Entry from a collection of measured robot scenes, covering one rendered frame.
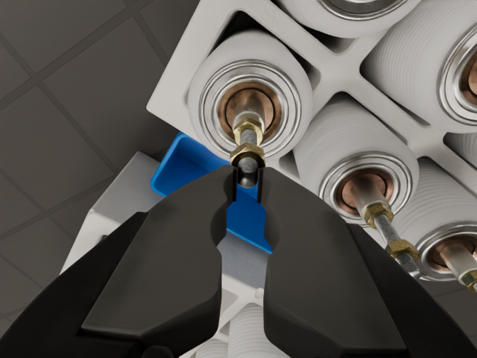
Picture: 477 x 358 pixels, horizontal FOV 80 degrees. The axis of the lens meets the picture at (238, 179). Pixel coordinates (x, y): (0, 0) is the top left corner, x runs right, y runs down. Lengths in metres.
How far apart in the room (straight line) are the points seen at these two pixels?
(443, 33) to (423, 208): 0.16
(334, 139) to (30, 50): 0.47
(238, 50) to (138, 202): 0.29
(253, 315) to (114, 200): 0.27
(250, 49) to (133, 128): 0.35
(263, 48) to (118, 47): 0.32
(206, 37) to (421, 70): 0.17
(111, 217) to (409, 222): 0.34
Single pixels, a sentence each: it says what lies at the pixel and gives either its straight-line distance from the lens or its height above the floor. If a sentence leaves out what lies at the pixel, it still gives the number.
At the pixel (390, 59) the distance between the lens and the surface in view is 0.29.
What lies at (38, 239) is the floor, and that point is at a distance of 0.79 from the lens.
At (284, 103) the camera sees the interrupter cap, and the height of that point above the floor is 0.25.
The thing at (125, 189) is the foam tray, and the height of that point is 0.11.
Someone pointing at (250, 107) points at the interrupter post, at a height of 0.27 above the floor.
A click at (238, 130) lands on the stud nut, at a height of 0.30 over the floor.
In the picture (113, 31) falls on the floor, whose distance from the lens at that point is 0.50.
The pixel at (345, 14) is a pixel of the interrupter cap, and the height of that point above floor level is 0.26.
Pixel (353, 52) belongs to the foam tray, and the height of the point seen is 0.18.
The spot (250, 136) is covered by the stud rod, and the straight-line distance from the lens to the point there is 0.16.
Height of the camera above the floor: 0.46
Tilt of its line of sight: 59 degrees down
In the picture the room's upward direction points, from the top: 175 degrees counter-clockwise
